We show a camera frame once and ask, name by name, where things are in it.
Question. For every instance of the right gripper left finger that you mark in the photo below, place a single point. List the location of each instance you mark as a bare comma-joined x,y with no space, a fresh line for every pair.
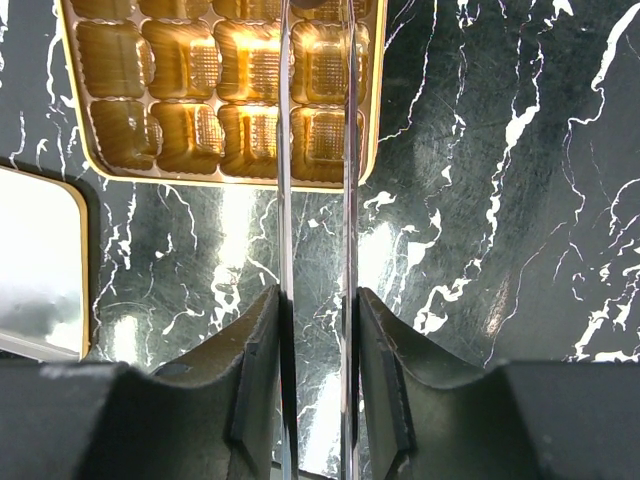
207,414

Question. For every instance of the gold chocolate tin box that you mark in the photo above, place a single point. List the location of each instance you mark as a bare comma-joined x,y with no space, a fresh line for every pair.
188,91

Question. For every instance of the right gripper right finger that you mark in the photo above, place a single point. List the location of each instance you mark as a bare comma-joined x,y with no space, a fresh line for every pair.
432,415

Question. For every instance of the silver tin lid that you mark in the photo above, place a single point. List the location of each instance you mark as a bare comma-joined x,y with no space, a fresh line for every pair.
44,268

